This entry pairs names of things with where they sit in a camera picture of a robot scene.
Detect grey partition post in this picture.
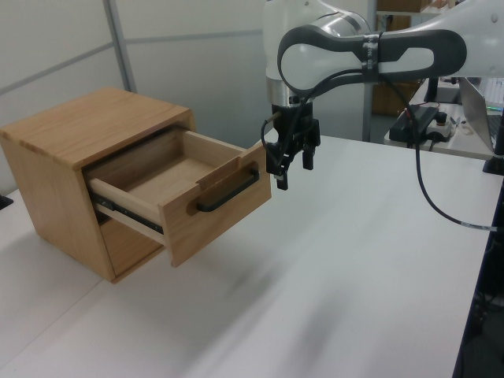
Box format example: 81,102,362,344
104,0,137,94

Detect wooden cabinet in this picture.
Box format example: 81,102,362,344
0,87,196,284

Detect brown cardboard box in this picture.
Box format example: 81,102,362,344
376,0,426,13

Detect black drawer handle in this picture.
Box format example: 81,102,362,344
195,168,261,213

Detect scissors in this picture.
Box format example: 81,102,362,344
448,115,473,135

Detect wooden drawer without handle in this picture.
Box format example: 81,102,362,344
98,216,165,277

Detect black power supply box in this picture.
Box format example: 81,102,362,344
389,105,440,142

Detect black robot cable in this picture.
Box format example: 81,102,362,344
260,69,502,233

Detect wooden drawer with handle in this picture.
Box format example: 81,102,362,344
87,129,272,269

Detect silver laptop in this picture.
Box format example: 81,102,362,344
458,76,504,154

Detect white emergency stop box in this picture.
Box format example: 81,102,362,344
427,112,454,143

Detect black cable strap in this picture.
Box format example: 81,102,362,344
360,33,381,82

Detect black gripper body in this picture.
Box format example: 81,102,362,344
271,102,315,153

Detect light grey desk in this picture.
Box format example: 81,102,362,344
384,102,504,161

